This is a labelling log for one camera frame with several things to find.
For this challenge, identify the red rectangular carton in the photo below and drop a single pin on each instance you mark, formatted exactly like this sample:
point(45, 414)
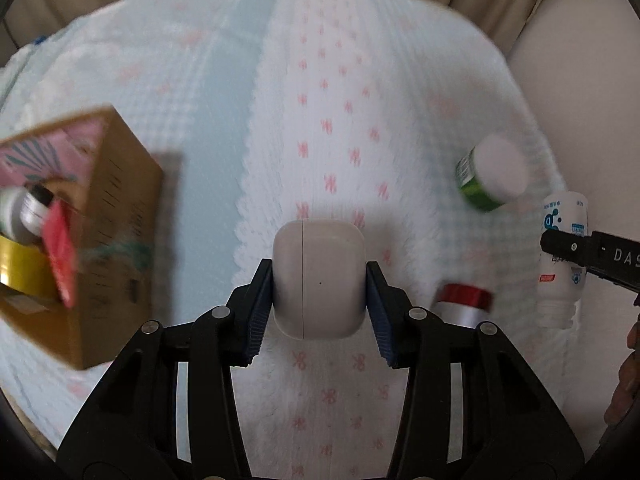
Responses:
point(60, 249)

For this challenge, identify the brown cardboard box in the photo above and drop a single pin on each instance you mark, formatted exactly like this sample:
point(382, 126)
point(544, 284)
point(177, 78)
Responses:
point(93, 162)

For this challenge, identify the green jar white lid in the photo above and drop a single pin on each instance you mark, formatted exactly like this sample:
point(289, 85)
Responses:
point(493, 173)

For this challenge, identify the white earbuds case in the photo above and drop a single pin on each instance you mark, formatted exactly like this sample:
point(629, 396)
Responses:
point(319, 274)

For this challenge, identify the white green supplement bottle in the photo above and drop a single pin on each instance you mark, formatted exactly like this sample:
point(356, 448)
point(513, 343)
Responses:
point(560, 283)

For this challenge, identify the blue pink patterned bedsheet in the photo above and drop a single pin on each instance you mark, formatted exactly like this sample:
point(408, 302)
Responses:
point(263, 112)

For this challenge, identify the red lid silver jar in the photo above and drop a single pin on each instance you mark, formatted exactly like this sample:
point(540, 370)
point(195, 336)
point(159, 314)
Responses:
point(462, 305)

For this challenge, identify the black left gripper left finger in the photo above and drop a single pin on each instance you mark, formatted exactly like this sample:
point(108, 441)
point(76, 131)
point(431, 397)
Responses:
point(165, 407)

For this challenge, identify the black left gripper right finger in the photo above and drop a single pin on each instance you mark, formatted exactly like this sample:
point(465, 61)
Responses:
point(473, 407)

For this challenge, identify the dark lid white jar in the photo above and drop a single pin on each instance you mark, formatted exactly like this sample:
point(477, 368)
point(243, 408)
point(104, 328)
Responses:
point(23, 212)

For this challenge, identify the person's right hand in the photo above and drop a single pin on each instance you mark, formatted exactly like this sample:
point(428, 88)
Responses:
point(628, 381)

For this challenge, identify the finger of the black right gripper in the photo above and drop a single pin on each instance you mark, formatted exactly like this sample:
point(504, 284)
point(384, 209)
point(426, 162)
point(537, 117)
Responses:
point(612, 258)

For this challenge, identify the yellow tape roll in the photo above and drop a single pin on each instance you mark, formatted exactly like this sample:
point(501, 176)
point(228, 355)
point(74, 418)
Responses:
point(25, 270)

